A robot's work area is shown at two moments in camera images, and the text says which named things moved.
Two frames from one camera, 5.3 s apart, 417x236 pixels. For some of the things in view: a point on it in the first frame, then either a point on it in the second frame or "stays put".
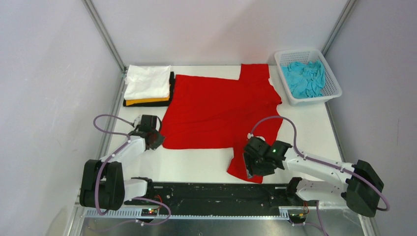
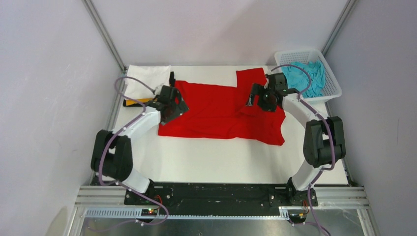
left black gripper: [159, 141] to [180, 108]
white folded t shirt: [150, 81] stays put
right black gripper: [249, 160] to [258, 90]
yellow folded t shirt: [129, 102] stays put
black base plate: [218, 196] stays put
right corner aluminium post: [345, 11] stays put
